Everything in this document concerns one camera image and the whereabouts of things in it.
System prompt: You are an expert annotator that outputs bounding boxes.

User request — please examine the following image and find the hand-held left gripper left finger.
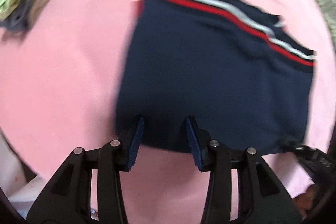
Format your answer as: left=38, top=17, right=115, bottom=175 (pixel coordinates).
left=26, top=116, right=145, bottom=224

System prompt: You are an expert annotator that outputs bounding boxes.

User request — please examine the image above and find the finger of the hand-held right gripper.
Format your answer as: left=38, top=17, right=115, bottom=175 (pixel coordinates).
left=284, top=135, right=306, bottom=153

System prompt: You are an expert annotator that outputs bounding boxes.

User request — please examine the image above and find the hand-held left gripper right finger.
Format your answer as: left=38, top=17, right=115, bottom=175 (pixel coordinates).
left=186, top=116, right=302, bottom=224

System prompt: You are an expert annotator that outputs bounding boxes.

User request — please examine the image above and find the navy and red varsity jacket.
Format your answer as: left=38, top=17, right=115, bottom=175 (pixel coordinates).
left=115, top=0, right=318, bottom=155

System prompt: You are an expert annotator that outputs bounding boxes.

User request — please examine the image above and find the person's right hand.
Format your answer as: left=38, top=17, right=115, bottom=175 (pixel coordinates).
left=293, top=183, right=322, bottom=217

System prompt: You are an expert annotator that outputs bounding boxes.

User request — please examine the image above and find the pink fleece bed blanket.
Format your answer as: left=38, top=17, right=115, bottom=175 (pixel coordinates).
left=0, top=0, right=334, bottom=224

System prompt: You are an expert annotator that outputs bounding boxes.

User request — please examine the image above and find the white bed sheet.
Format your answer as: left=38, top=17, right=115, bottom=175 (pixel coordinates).
left=0, top=130, right=50, bottom=214

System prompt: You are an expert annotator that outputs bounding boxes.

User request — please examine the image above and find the dark grey folded garment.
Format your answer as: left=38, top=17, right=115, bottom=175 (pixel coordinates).
left=0, top=2, right=33, bottom=31

